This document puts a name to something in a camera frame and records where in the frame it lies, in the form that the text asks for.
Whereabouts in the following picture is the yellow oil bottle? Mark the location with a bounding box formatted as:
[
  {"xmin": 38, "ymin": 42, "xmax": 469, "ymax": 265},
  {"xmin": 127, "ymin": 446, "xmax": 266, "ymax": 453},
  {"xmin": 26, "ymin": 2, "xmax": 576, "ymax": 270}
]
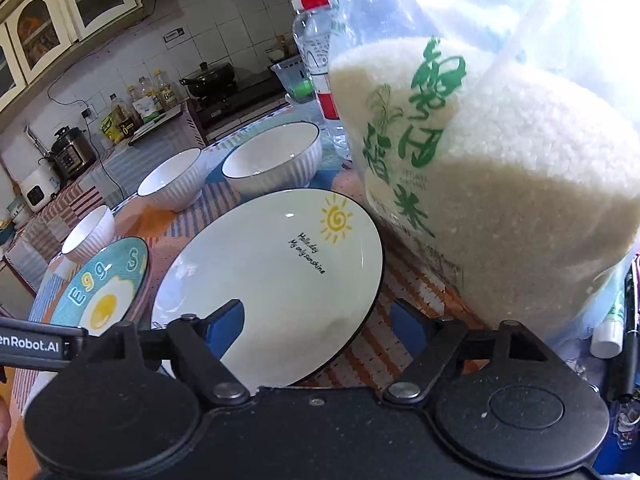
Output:
[{"xmin": 100, "ymin": 93, "xmax": 137, "ymax": 144}]

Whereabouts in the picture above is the white kitchen appliance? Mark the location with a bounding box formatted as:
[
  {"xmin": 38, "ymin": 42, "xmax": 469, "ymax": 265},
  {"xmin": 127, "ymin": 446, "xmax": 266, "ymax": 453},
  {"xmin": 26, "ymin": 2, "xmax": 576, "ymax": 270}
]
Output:
[{"xmin": 20, "ymin": 164, "xmax": 62, "ymax": 212}]

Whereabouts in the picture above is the black gas stove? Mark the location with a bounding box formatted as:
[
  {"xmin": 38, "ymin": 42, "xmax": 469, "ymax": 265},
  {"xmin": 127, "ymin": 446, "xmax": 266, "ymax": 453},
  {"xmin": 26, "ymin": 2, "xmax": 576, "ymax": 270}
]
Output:
[{"xmin": 186, "ymin": 73, "xmax": 285, "ymax": 134}]

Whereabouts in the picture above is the medium white ribbed bowl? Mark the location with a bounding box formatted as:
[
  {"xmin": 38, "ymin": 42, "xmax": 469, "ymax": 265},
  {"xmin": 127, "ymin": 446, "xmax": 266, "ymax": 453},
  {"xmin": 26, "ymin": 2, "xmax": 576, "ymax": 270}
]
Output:
[{"xmin": 137, "ymin": 148, "xmax": 208, "ymax": 212}]

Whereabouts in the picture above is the cream wall cabinet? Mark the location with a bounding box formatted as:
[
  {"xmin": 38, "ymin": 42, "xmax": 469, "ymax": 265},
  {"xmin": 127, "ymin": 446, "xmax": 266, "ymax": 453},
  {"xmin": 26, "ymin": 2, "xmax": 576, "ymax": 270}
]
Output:
[{"xmin": 1, "ymin": 0, "xmax": 143, "ymax": 117}]

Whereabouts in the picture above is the small white ribbed bowl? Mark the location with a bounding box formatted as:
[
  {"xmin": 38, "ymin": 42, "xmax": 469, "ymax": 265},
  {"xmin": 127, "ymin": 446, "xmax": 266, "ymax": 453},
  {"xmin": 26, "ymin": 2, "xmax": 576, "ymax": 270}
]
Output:
[{"xmin": 62, "ymin": 205, "xmax": 115, "ymax": 263}]

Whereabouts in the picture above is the clear bag of rice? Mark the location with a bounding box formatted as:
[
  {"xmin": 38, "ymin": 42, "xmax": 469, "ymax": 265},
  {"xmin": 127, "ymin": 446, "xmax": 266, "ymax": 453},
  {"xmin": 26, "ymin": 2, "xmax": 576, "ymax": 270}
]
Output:
[{"xmin": 329, "ymin": 0, "xmax": 639, "ymax": 346}]

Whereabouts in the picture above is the colourful patchwork tablecloth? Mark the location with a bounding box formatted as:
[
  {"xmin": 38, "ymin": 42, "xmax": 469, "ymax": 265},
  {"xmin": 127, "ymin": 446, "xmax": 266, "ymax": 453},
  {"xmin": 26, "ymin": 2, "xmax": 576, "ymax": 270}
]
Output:
[{"xmin": 6, "ymin": 104, "xmax": 490, "ymax": 480}]

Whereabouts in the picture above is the large white ribbed bowl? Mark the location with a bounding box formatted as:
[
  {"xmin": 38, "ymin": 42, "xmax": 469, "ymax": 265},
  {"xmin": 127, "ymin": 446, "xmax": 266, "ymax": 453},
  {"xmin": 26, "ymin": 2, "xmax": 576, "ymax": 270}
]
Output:
[{"xmin": 221, "ymin": 122, "xmax": 322, "ymax": 198}]

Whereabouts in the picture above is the black cooking pot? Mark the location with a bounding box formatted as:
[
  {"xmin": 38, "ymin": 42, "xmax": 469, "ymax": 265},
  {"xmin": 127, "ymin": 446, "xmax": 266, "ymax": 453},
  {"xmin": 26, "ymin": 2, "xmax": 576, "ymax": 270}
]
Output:
[{"xmin": 179, "ymin": 62, "xmax": 238, "ymax": 99}]

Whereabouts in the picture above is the red label water bottle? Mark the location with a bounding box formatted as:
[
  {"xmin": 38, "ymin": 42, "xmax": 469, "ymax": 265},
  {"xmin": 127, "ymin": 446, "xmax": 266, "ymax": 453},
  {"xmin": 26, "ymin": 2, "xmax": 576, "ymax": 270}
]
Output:
[{"xmin": 291, "ymin": 0, "xmax": 350, "ymax": 159}]

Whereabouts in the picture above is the blue egg plate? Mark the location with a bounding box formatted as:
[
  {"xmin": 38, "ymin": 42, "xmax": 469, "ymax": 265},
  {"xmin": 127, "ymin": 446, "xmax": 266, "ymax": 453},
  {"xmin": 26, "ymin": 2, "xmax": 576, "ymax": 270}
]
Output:
[{"xmin": 50, "ymin": 236, "xmax": 149, "ymax": 336}]

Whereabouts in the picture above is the electric pressure cooker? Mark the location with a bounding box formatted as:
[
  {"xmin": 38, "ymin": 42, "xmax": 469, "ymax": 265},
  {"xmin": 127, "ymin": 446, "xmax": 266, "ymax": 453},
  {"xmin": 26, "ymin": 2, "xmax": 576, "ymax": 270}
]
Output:
[{"xmin": 50, "ymin": 126, "xmax": 96, "ymax": 181}]

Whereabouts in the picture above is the white plastic basket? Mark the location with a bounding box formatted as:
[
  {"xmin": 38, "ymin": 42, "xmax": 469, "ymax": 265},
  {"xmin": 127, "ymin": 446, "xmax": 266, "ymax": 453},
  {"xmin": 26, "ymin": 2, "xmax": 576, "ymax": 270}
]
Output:
[{"xmin": 270, "ymin": 55, "xmax": 314, "ymax": 104}]

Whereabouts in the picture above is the white sun plate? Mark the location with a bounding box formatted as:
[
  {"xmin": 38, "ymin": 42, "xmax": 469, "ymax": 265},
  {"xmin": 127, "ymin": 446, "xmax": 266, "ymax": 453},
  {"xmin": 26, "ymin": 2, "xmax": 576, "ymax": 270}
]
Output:
[{"xmin": 151, "ymin": 188, "xmax": 384, "ymax": 391}]

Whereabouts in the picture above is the wooden cutting board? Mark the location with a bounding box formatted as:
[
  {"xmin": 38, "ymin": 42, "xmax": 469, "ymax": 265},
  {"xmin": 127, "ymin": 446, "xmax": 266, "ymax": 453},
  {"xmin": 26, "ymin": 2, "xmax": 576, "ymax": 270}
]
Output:
[{"xmin": 128, "ymin": 103, "xmax": 183, "ymax": 145}]

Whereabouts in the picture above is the white tube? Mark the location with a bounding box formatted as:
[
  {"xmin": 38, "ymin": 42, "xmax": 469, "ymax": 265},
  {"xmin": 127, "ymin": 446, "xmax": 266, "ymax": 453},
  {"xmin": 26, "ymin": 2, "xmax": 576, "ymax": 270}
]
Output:
[{"xmin": 590, "ymin": 289, "xmax": 625, "ymax": 360}]

